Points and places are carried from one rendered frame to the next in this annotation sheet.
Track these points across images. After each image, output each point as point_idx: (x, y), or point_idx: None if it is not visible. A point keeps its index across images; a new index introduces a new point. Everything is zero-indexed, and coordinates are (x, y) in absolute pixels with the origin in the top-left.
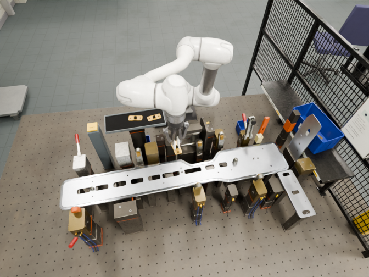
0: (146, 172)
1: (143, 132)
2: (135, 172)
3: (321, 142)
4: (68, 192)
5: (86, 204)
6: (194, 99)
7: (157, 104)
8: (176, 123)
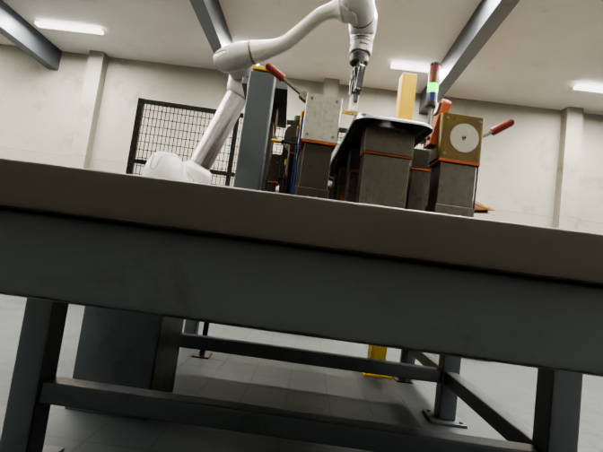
0: (345, 164)
1: (274, 135)
2: (343, 159)
3: None
4: (389, 123)
5: (415, 142)
6: (191, 180)
7: (374, 15)
8: (371, 54)
